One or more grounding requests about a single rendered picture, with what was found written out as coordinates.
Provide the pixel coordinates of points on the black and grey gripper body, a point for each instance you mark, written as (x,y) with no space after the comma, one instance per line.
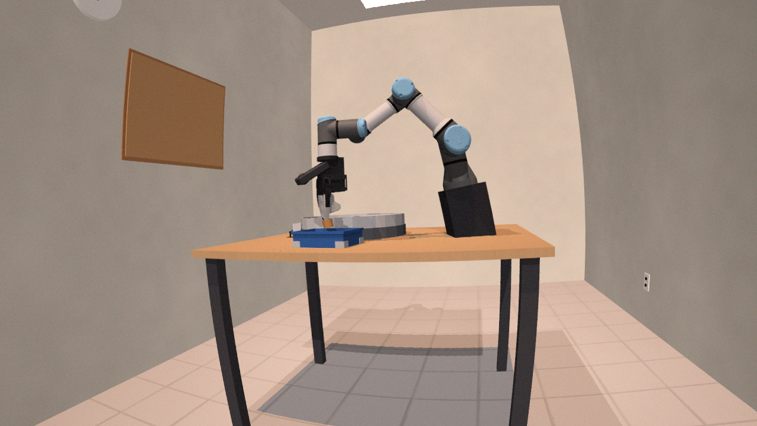
(333,175)

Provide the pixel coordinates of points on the blue plastic crate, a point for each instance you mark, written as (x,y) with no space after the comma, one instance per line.
(338,238)

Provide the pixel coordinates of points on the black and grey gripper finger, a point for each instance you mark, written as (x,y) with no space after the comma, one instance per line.
(320,202)
(329,204)

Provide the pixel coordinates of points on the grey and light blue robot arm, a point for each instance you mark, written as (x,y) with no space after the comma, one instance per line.
(453,139)

